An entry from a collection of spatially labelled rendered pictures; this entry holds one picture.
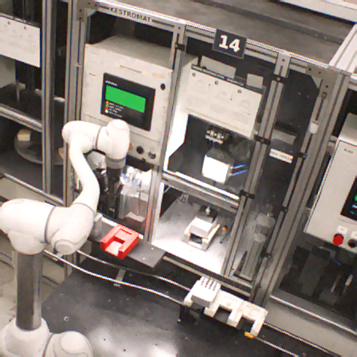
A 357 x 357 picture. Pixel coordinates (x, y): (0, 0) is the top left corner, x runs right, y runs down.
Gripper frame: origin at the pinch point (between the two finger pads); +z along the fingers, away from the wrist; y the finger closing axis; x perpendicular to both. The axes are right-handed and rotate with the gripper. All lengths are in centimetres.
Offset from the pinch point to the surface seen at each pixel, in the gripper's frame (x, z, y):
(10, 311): 19, 116, 59
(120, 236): -1.2, 20.1, -6.5
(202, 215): -30.3, 9.0, -34.1
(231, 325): 5, 30, -74
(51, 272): -24, 117, 63
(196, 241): -27, 23, -35
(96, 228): 3.9, 18.2, 4.5
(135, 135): -8.5, -32.7, -3.2
